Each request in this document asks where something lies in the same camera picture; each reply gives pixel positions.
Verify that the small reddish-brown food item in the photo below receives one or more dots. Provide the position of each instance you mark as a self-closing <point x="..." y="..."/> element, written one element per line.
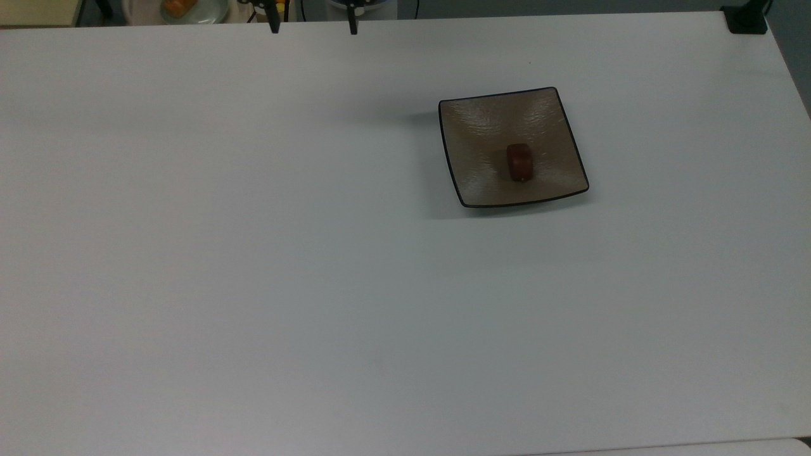
<point x="519" y="162"/>

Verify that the round plate with orange food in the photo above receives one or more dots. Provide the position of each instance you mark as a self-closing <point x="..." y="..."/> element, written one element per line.
<point x="190" y="9"/>

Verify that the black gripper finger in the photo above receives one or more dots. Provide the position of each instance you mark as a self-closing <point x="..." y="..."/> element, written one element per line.
<point x="273" y="18"/>
<point x="353" y="20"/>

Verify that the square brown ceramic plate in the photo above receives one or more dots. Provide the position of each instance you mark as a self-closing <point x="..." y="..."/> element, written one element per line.
<point x="500" y="126"/>

